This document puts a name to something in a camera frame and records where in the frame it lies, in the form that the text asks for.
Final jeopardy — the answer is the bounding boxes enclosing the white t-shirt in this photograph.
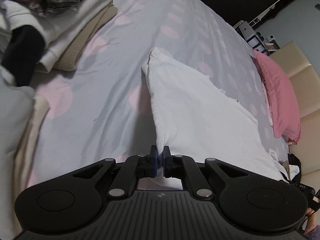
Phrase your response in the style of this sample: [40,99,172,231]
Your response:
[142,48,287,181]

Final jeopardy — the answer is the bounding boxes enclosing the folded white beige clothes stack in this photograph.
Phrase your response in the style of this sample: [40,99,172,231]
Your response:
[1,0,113,87]

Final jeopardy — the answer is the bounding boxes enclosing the person's right hand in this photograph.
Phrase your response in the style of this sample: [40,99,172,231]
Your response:
[304,208,318,236]

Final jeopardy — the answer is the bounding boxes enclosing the cream white garment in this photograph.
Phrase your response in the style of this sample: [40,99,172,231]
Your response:
[268,148,302,184]

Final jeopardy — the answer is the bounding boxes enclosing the pink fluffy rug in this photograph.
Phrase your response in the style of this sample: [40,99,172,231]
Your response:
[305,225,320,240]

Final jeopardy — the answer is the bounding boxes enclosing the grey pink-dotted bed sheet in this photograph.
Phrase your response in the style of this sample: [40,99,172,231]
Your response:
[28,0,289,186]

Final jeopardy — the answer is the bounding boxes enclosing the pink pillow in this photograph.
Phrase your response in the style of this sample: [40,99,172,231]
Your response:
[253,50,301,145]

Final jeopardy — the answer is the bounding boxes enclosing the beige padded headboard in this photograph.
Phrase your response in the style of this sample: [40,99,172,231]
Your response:
[270,41,320,181]

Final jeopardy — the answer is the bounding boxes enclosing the light grey folded garment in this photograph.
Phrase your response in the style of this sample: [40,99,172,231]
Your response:
[1,79,49,239]

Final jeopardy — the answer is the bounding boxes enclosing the white bedside table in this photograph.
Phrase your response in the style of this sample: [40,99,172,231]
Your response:
[233,21,280,56]

